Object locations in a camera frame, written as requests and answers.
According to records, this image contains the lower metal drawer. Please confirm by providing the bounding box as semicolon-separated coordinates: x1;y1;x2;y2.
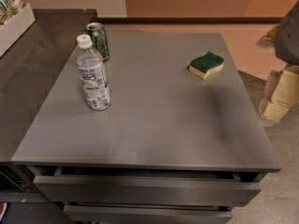
64;205;232;224

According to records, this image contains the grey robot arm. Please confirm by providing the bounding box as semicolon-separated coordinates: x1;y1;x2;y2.
258;2;299;127

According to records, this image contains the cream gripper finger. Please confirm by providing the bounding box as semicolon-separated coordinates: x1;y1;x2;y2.
271;65;299;106
258;70;290;122

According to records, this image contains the green and yellow sponge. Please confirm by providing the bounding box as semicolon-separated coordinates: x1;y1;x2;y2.
188;51;224;80

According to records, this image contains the metal drawer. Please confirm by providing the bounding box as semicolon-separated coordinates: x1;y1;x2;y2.
34;167;260;206
64;205;232;224

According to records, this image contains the upper metal drawer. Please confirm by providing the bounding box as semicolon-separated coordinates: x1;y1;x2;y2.
34;167;260;206

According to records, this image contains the green soda can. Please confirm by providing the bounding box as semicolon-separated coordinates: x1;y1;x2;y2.
86;22;109;61

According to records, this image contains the white box with snacks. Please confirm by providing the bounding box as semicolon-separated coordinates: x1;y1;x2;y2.
0;0;36;57

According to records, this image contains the grey metal cabinet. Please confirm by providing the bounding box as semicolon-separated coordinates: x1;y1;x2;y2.
13;31;279;214

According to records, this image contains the clear plastic water bottle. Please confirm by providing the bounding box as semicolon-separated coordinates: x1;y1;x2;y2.
76;35;111;111

